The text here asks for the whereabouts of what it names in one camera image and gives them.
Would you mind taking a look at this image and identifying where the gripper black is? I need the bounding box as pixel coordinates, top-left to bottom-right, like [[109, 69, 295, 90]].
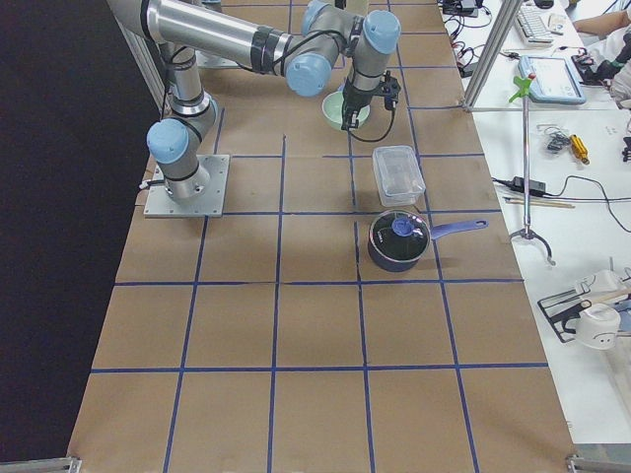
[[342, 81, 382, 131]]

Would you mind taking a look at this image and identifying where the green bowl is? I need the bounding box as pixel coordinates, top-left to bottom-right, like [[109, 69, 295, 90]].
[[321, 91, 371, 131]]

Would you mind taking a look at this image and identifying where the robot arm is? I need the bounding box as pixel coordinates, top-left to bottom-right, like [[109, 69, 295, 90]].
[[108, 1, 401, 216]]

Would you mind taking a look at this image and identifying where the clear plastic container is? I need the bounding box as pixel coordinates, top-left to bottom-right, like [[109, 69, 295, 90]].
[[372, 145, 426, 207]]

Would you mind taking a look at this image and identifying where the cream toaster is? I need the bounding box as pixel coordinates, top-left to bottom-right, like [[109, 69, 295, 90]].
[[336, 0, 370, 16]]

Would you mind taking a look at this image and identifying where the dark blue saucepan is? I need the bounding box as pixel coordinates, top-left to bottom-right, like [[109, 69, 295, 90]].
[[367, 210, 489, 272]]

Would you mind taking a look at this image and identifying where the black power adapter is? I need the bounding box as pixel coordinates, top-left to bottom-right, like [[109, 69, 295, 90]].
[[510, 176, 546, 197]]

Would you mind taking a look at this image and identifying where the white keyboard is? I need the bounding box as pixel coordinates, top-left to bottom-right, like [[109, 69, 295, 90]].
[[515, 5, 554, 45]]

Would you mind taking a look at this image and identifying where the blue teach pendant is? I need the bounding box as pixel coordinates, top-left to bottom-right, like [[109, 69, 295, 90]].
[[518, 56, 586, 104]]

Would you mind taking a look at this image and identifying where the orange screwdriver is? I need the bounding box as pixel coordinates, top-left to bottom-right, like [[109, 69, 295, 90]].
[[569, 134, 590, 166]]

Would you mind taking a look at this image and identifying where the person in white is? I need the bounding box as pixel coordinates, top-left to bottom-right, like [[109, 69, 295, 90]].
[[573, 7, 630, 107]]

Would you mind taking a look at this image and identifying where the white mug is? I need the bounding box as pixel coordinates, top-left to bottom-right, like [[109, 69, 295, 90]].
[[563, 304, 621, 350]]

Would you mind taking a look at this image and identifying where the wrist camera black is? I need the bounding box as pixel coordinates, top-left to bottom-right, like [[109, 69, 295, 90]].
[[381, 70, 400, 111]]

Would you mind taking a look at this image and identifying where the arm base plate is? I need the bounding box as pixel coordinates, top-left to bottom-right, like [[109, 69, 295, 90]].
[[144, 155, 231, 218], [196, 50, 239, 69]]

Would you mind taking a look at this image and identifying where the aluminium frame post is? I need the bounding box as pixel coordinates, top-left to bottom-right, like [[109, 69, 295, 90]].
[[462, 0, 522, 111]]

